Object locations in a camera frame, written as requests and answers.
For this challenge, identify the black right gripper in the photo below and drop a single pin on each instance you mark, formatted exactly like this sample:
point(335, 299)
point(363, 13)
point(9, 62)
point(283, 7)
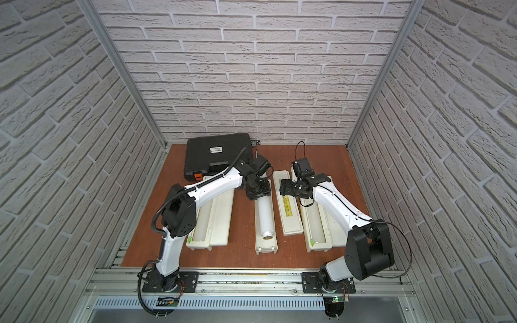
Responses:
point(286, 188)

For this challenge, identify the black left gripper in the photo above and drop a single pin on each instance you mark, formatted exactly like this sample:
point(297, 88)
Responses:
point(258, 190)

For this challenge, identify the cream dispenser lid with label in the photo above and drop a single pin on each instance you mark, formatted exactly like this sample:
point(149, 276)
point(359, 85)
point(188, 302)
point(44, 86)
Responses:
point(289, 214)

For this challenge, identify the cream dispenser with lid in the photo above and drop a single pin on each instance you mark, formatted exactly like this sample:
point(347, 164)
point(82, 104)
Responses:
point(213, 223)

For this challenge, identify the white plastic wrap roll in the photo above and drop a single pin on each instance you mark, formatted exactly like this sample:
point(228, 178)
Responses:
point(266, 218)

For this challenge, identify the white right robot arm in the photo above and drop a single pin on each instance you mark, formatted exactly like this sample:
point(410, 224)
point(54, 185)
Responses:
point(368, 250)

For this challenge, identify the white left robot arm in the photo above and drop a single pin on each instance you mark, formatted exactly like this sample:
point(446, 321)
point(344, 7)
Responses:
point(178, 215)

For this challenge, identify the black plastic tool case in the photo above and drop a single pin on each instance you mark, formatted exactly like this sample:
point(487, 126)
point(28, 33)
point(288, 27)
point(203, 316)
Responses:
point(211, 155)

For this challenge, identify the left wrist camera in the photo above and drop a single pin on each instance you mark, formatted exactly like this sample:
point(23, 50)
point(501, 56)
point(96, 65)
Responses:
point(261, 165)

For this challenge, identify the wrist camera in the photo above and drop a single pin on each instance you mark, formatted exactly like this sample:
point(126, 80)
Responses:
point(302, 168)
point(261, 165)

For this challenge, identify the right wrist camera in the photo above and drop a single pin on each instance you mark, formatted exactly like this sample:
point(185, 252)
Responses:
point(302, 168)

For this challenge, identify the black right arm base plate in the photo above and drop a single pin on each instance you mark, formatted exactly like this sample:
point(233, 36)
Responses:
point(315, 282)

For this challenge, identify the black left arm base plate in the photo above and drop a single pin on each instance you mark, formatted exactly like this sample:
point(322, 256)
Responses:
point(180, 281)

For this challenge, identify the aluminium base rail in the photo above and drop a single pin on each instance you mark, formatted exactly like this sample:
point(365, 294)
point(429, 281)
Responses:
point(238, 289)

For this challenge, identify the aluminium corner post right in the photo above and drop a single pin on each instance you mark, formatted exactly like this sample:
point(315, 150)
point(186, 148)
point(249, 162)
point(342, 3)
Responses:
point(390, 60)

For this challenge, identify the aluminium corner post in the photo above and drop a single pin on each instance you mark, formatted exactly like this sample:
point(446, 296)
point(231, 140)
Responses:
point(95, 20)
point(390, 60)

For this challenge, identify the aluminium corner post left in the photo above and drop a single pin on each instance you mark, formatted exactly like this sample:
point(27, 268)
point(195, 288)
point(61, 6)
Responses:
point(95, 20)

